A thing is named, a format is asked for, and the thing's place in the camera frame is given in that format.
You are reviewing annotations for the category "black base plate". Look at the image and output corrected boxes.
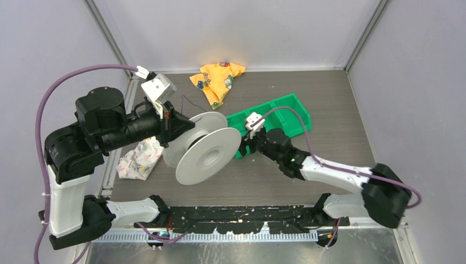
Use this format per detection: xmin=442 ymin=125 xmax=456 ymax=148
xmin=142 ymin=205 xmax=336 ymax=234

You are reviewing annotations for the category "green three-compartment bin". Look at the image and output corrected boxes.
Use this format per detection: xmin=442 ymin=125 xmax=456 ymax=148
xmin=226 ymin=93 xmax=312 ymax=138

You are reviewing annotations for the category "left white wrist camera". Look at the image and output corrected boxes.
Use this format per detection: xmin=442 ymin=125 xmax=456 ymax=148
xmin=136 ymin=65 xmax=177 ymax=119

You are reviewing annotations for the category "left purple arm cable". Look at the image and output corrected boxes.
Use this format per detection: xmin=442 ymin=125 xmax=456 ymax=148
xmin=33 ymin=64 xmax=195 ymax=264

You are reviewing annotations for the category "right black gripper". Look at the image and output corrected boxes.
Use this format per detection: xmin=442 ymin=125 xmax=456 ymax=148
xmin=232 ymin=126 xmax=282 ymax=164

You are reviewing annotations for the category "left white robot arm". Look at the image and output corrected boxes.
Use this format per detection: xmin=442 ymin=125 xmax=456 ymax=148
xmin=44 ymin=87 xmax=195 ymax=250

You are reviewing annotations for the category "white floral cloth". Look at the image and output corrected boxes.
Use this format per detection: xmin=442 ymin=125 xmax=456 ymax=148
xmin=116 ymin=136 xmax=164 ymax=180

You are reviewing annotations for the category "yellow printed cloth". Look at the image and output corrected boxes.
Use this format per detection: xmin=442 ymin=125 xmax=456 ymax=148
xmin=190 ymin=62 xmax=246 ymax=110

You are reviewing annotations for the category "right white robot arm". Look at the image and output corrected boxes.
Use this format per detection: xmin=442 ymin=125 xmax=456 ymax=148
xmin=239 ymin=129 xmax=413 ymax=229

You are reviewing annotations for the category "clear plastic cable spool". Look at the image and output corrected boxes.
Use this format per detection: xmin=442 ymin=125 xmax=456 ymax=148
xmin=163 ymin=112 xmax=242 ymax=185

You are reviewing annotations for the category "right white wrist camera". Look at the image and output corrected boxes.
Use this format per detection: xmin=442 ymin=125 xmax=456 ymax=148
xmin=245 ymin=112 xmax=265 ymax=139

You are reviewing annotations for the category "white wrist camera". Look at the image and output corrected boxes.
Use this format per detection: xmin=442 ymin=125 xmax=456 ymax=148
xmin=245 ymin=112 xmax=265 ymax=139
xmin=136 ymin=65 xmax=177 ymax=119

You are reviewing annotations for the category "slotted metal rail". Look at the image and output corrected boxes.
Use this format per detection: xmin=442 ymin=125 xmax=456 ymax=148
xmin=94 ymin=230 xmax=318 ymax=243

